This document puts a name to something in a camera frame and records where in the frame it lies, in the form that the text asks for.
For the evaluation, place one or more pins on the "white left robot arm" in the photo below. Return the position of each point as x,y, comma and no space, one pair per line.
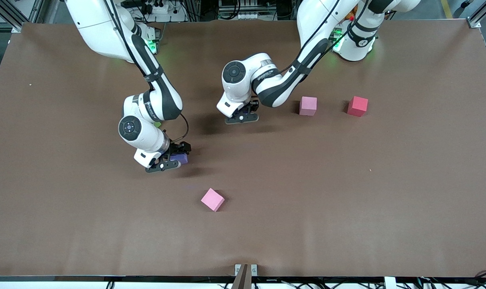
275,88

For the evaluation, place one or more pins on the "white socket box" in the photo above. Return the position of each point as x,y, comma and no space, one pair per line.
242,15

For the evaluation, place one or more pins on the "brown wooden stick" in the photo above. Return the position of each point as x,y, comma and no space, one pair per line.
242,279

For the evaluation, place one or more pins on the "brown table cover sheet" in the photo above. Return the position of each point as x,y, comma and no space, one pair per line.
347,220

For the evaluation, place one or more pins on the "orange snack bag pile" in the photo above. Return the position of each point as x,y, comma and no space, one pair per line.
349,13

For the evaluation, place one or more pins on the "white power strip with plugs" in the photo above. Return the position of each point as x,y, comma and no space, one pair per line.
166,18

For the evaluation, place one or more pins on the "red foam cube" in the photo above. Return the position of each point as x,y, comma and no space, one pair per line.
357,106

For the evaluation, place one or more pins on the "pale pink foam cube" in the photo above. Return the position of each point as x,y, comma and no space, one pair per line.
308,106

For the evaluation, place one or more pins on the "bright pink foam cube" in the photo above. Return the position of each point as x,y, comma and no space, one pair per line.
212,199

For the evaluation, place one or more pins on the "green foam cube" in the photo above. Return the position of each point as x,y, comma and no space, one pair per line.
158,125

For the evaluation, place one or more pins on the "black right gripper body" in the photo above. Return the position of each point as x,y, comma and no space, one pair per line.
177,149

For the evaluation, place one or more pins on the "small metal table bracket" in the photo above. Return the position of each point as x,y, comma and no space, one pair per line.
254,269

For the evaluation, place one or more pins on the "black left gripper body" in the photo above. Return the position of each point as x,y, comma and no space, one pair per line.
252,106

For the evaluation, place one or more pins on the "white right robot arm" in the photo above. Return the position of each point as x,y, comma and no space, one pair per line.
154,100

